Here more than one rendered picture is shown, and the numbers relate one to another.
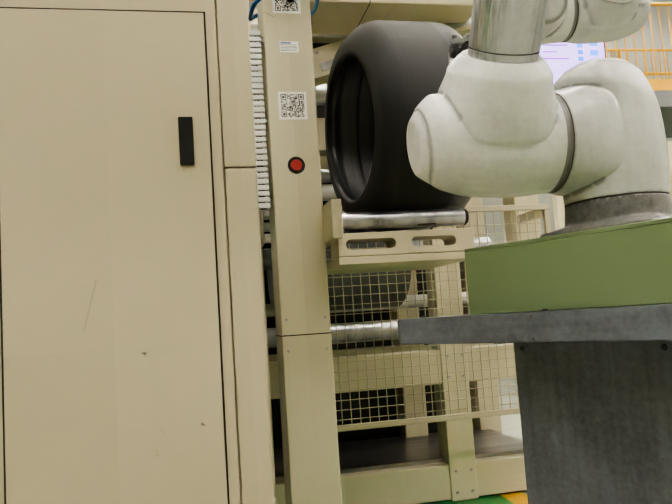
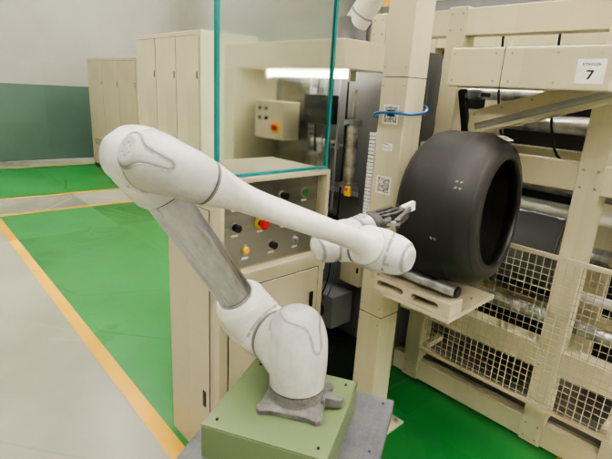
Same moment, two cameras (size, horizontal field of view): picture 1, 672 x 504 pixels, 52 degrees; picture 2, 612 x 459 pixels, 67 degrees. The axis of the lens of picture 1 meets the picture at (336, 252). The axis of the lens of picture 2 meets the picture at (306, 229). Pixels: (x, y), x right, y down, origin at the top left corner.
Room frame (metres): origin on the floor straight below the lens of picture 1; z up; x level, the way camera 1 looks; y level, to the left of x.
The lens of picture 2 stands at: (0.46, -1.38, 1.59)
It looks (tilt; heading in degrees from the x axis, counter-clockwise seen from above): 17 degrees down; 58
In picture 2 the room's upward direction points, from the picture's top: 3 degrees clockwise
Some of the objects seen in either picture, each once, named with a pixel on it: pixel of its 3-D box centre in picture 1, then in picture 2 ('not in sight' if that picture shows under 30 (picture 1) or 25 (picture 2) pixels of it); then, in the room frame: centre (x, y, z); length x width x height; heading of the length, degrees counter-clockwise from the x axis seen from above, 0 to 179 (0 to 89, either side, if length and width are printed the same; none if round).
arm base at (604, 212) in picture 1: (623, 220); (303, 392); (1.07, -0.45, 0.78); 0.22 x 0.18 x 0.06; 135
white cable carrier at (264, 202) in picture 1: (259, 120); (372, 187); (1.78, 0.18, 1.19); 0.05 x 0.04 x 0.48; 12
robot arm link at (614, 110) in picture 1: (601, 132); (296, 344); (1.06, -0.43, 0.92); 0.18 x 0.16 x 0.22; 100
